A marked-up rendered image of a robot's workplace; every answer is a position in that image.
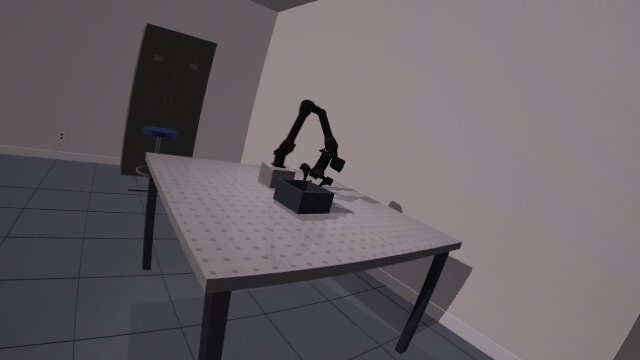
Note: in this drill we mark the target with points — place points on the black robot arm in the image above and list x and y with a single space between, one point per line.
331 145

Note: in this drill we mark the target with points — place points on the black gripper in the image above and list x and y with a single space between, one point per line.
326 180

